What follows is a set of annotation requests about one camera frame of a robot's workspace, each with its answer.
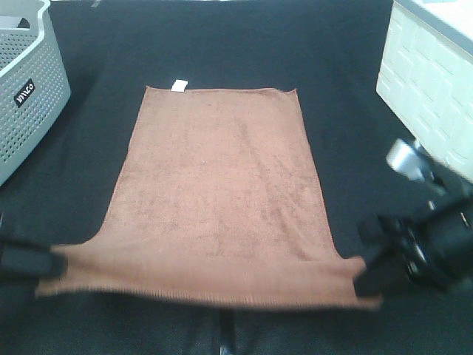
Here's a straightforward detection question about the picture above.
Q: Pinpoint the brown terry towel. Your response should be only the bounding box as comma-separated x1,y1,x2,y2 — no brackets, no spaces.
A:
36,87,382,310

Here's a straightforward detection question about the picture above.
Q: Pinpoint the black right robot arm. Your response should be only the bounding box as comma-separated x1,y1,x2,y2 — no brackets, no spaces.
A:
353,163,472,297

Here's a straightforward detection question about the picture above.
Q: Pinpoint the black tape strip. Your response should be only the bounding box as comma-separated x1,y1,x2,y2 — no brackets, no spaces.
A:
219,310,237,355

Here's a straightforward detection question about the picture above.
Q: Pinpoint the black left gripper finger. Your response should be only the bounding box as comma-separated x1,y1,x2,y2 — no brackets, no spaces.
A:
1,240,65,278

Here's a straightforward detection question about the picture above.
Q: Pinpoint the white plastic bin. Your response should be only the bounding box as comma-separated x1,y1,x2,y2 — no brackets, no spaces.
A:
376,1,472,180

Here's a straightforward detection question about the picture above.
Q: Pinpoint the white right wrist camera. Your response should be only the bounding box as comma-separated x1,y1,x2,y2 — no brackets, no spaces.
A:
386,138,435,183

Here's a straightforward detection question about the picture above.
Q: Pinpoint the grey perforated laundry basket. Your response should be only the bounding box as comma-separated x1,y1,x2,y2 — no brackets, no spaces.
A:
1,1,71,182

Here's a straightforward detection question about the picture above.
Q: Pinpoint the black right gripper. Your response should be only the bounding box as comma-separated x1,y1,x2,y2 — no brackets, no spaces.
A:
353,197,472,297

